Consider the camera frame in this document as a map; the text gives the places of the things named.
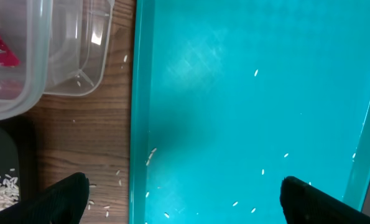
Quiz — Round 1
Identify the teal plastic tray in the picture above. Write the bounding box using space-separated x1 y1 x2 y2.
129 0 370 223

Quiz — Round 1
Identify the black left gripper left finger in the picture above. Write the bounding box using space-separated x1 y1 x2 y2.
0 172 90 224

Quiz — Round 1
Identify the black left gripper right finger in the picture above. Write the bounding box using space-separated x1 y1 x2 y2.
280 176 370 224

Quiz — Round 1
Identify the black tray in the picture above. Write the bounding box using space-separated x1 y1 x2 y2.
0 119 39 218

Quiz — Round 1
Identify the clear plastic bin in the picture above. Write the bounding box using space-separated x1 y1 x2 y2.
0 0 114 120

